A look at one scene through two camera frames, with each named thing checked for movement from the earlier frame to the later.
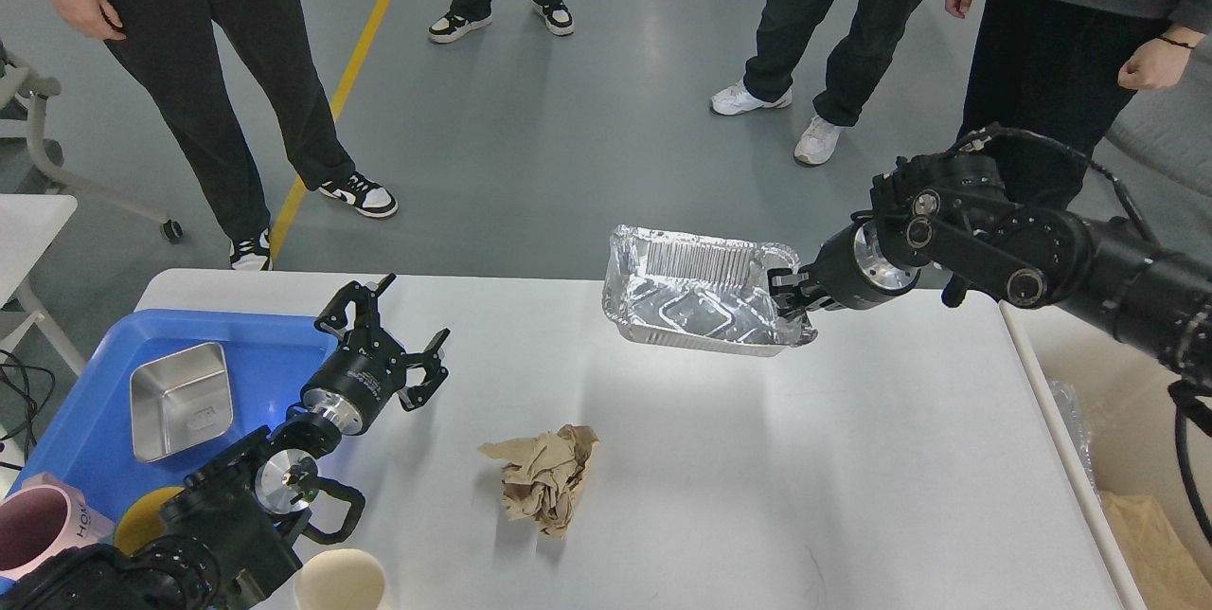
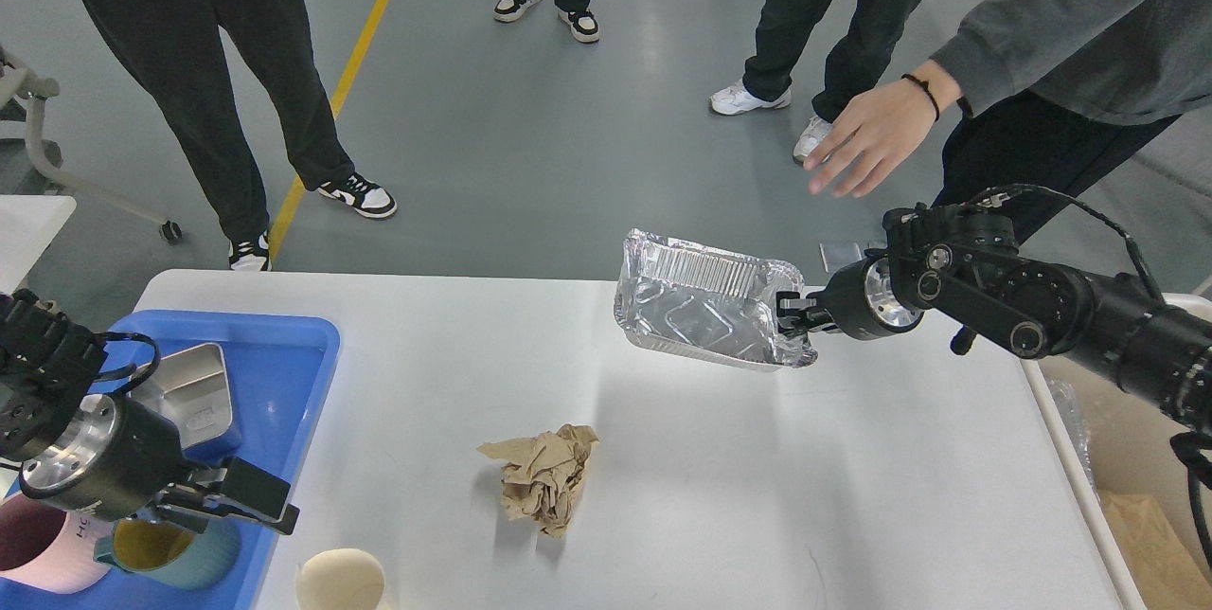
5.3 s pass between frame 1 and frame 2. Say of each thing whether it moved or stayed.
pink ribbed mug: stayed
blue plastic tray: stayed
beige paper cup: stayed
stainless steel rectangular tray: stayed
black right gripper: moved
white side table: stayed
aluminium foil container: moved
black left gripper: moved
